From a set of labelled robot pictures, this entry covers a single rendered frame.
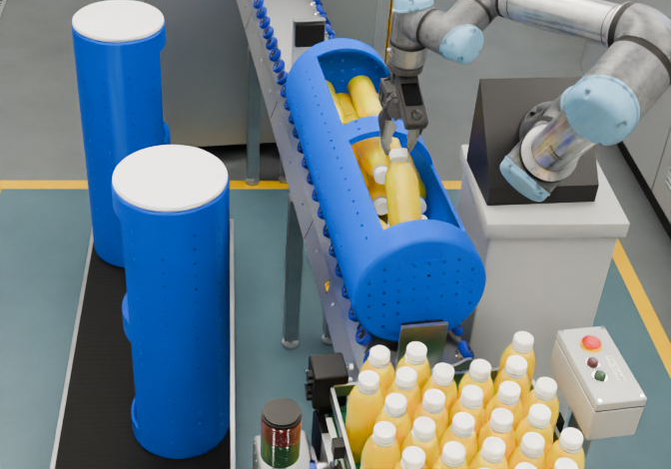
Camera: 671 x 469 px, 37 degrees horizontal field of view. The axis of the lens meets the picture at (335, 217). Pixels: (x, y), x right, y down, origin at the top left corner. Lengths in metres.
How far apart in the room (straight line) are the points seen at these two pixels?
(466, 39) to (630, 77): 0.37
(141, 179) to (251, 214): 1.65
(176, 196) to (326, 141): 0.38
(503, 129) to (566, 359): 0.55
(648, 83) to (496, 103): 0.66
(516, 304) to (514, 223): 0.25
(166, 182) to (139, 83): 0.78
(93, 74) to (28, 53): 2.14
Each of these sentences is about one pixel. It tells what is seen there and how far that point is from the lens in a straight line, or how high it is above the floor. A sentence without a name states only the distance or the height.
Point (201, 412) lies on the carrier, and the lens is 2.87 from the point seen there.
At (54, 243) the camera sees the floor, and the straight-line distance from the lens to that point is 4.01.
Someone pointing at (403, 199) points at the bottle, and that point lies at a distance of 2.11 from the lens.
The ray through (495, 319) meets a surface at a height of 0.86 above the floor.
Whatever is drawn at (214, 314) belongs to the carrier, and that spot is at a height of 0.67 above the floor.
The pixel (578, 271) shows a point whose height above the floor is 1.00.
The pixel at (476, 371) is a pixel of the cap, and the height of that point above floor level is 1.10.
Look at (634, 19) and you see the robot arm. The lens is 1.77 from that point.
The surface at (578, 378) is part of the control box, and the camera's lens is 2.00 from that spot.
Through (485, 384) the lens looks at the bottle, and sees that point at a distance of 1.96.
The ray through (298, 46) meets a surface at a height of 1.01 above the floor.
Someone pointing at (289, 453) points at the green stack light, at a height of 1.19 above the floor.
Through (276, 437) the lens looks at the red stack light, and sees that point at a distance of 1.61.
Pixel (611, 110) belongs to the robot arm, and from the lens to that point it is 1.66.
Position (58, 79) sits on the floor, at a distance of 5.08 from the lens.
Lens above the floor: 2.45
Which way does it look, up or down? 37 degrees down
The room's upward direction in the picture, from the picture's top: 4 degrees clockwise
